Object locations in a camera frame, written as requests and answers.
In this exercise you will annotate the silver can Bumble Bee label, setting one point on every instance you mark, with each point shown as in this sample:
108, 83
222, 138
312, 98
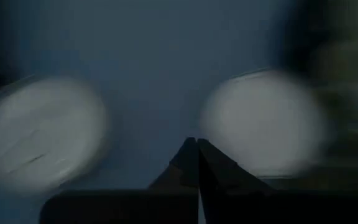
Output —
263, 121

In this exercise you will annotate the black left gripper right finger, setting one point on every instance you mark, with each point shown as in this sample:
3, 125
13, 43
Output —
219, 174

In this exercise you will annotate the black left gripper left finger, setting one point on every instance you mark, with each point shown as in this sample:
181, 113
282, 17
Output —
185, 168

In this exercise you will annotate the silver can teal label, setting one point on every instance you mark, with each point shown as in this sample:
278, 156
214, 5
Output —
42, 133

